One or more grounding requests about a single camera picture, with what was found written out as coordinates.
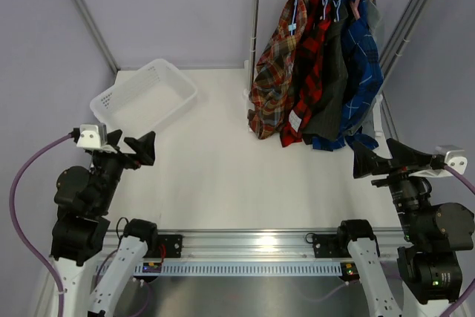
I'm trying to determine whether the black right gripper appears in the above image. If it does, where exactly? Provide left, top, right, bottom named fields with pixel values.
left=353, top=137, right=436, bottom=241

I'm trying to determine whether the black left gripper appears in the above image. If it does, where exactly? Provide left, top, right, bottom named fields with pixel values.
left=93, top=129, right=155, bottom=212

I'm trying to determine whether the brown multicolour plaid shirt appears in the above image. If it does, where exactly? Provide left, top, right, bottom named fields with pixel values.
left=247, top=0, right=304, bottom=140

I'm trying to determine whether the red black checked shirt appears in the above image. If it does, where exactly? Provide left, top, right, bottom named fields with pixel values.
left=280, top=0, right=331, bottom=147

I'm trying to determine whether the light blue wire hanger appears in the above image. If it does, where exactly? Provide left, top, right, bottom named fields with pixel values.
left=288, top=0, right=308, bottom=36

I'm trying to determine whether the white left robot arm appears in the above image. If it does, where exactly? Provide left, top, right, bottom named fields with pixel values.
left=50, top=124, right=160, bottom=316

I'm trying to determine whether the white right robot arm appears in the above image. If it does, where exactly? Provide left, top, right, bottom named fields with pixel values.
left=335, top=139, right=474, bottom=316

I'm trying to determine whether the dark grey striped shirt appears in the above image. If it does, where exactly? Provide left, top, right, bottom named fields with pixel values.
left=303, top=5, right=348, bottom=145

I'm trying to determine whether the blue plaid shirt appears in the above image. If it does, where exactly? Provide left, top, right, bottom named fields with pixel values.
left=304, top=0, right=384, bottom=151

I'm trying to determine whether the white plastic basket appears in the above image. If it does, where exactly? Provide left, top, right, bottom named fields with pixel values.
left=90, top=59, right=197, bottom=138

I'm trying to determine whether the metal clothes rack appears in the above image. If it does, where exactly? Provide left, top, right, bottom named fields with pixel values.
left=243, top=0, right=453, bottom=140

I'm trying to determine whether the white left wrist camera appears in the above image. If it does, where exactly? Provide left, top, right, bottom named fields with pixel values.
left=71, top=123, right=107, bottom=151

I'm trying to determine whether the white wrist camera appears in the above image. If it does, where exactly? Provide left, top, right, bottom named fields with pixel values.
left=71, top=123, right=107, bottom=151
left=412, top=146, right=468, bottom=178

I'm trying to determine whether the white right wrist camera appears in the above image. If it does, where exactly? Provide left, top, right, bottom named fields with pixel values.
left=412, top=146, right=468, bottom=178

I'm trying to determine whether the aluminium mounting rail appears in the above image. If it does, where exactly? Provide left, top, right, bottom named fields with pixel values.
left=99, top=228, right=413, bottom=259

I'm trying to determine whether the white slotted cable duct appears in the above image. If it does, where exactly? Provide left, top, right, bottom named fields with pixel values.
left=94, top=260, right=344, bottom=277

